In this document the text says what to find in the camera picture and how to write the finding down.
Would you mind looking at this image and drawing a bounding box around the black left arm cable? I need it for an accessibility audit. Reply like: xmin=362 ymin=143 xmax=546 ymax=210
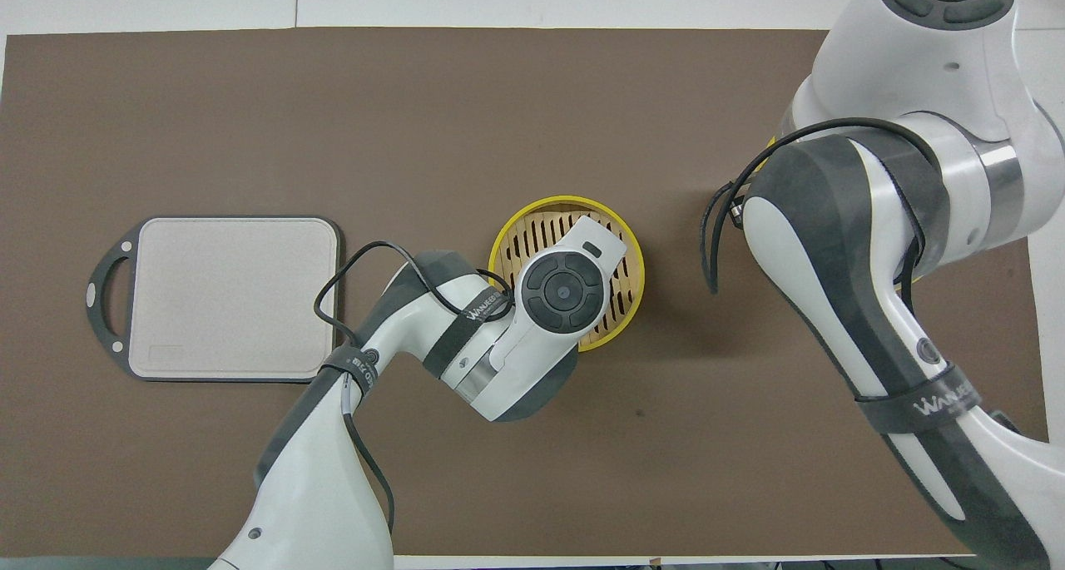
xmin=314 ymin=240 xmax=515 ymax=533

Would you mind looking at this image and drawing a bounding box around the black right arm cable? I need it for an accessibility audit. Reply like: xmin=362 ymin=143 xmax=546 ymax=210
xmin=701 ymin=118 xmax=943 ymax=298

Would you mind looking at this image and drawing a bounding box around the yellow bamboo steamer basket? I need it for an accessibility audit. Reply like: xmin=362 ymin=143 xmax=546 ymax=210
xmin=488 ymin=194 xmax=646 ymax=353

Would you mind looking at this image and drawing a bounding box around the white cutting board grey rim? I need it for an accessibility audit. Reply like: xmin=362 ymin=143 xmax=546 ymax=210
xmin=86 ymin=215 xmax=342 ymax=384

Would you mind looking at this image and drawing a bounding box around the brown table mat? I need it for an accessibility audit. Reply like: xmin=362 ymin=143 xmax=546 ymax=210
xmin=0 ymin=27 xmax=1049 ymax=558

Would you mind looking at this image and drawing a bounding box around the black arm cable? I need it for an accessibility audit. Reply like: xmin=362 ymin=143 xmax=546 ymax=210
xmin=701 ymin=118 xmax=943 ymax=298
xmin=314 ymin=240 xmax=515 ymax=533

